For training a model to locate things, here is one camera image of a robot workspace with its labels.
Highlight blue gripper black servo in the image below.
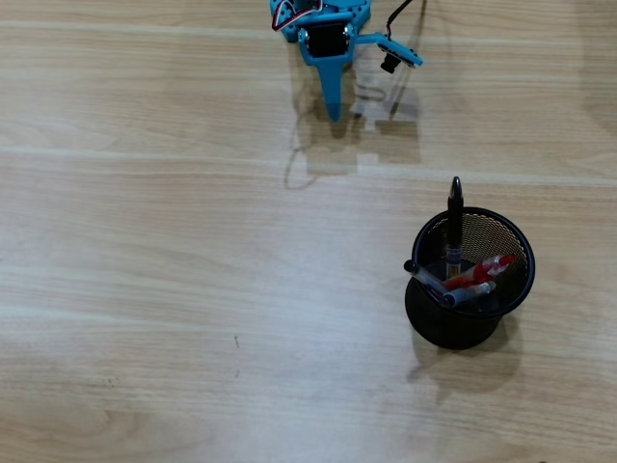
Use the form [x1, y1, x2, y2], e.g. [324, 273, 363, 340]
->
[296, 16, 358, 123]

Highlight black pen black rubber grip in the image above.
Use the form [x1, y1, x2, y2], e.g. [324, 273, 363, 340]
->
[446, 176, 465, 279]

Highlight clear pen with black cap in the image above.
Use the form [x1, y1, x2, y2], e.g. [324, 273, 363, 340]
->
[403, 259, 457, 310]

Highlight red pen white grip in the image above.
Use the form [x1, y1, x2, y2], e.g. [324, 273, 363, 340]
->
[443, 254, 517, 290]

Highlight clear pen with grey grip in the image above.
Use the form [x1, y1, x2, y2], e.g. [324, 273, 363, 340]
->
[443, 281, 497, 308]

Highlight black mesh pen holder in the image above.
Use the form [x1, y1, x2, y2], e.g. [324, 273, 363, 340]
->
[403, 205, 537, 351]

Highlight wrist camera on blue mount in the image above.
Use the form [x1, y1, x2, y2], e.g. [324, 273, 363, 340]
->
[354, 31, 424, 74]

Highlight red white servo wires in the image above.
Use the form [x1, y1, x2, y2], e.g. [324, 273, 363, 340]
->
[269, 0, 324, 33]

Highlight black camera cable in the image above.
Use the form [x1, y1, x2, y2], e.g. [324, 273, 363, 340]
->
[385, 0, 416, 38]

